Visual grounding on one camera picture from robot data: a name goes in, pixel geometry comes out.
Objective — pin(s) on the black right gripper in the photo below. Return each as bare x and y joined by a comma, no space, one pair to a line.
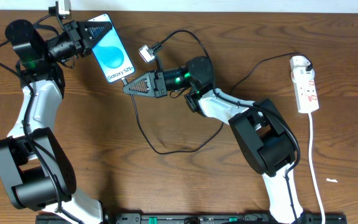
160,84

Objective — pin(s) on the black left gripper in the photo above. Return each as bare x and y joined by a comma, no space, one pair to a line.
74,36

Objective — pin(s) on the blue Galaxy smartphone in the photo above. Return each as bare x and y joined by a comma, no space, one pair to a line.
111,54

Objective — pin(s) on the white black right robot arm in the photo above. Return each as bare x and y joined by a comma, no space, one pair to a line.
264,138

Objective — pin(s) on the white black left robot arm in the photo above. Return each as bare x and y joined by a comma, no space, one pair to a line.
34,169

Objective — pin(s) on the white power strip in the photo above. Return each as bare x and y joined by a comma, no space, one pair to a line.
302,76

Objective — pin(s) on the small white paper scrap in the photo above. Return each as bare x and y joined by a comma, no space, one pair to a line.
332,180

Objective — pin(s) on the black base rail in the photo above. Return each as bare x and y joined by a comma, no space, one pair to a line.
136,218

